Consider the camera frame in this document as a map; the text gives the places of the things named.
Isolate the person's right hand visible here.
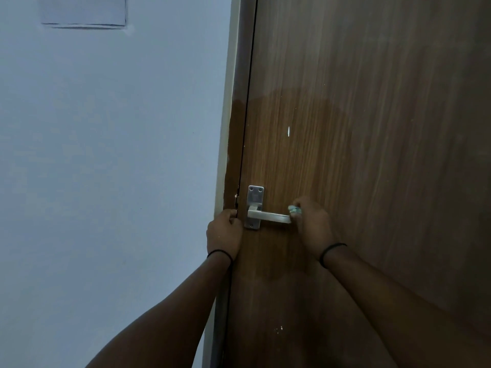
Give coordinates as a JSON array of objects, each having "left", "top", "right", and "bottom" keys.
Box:
[{"left": 290, "top": 195, "right": 336, "bottom": 259}]

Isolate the person's left hand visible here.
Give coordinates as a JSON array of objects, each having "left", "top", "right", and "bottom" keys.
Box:
[{"left": 206, "top": 209, "right": 244, "bottom": 261}]

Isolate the person's right forearm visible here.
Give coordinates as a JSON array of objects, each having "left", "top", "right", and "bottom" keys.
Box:
[{"left": 323, "top": 245, "right": 491, "bottom": 368}]

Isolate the person's left forearm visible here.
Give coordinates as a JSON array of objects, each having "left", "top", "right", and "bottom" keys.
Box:
[{"left": 85, "top": 252, "right": 234, "bottom": 368}]

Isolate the black wristband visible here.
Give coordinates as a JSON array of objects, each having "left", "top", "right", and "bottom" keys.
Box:
[
  {"left": 319, "top": 242, "right": 348, "bottom": 269},
  {"left": 207, "top": 249, "right": 235, "bottom": 266}
]

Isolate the brown wooden door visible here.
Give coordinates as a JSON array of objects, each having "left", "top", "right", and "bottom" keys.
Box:
[{"left": 224, "top": 0, "right": 491, "bottom": 368}]

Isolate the silver handle backplate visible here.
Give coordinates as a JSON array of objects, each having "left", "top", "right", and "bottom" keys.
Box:
[{"left": 244, "top": 185, "right": 265, "bottom": 230}]

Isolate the silver door lever handle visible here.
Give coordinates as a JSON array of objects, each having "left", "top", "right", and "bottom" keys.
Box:
[{"left": 247, "top": 205, "right": 293, "bottom": 225}]

